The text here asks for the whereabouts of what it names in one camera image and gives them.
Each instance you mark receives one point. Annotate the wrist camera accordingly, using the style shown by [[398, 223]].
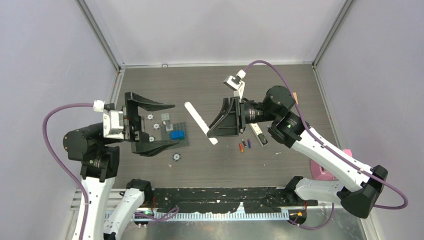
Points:
[[236, 83], [113, 120]]

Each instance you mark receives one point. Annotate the wooden block right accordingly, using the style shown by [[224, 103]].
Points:
[[294, 94]]

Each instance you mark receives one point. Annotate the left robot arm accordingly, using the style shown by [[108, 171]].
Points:
[[96, 148]]

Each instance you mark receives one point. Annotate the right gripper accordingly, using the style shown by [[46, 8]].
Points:
[[227, 124]]

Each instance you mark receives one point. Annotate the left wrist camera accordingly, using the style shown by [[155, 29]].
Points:
[[113, 120]]

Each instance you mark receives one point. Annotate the blue lego brick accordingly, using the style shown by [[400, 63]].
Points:
[[177, 135]]

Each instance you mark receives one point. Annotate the pink tape dispenser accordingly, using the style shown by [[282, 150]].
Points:
[[319, 173]]

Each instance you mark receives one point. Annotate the clear lego plate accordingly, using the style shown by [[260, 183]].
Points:
[[165, 116]]

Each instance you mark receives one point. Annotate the grey lego baseplate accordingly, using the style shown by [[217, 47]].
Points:
[[166, 130]]

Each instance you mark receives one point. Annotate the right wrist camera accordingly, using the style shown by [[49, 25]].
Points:
[[236, 83]]

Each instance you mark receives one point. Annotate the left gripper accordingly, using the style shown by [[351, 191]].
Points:
[[132, 120]]

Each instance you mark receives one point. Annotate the white remote control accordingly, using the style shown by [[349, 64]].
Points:
[[199, 121]]

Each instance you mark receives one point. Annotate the black gear lower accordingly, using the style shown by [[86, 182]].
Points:
[[176, 157]]

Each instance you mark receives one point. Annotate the small gear middle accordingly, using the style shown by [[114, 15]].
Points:
[[156, 126]]

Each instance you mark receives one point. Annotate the black silver battery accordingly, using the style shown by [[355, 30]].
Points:
[[244, 143]]

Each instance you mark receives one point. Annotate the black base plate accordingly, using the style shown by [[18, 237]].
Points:
[[222, 200]]

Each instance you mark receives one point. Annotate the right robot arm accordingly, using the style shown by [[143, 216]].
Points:
[[354, 189]]

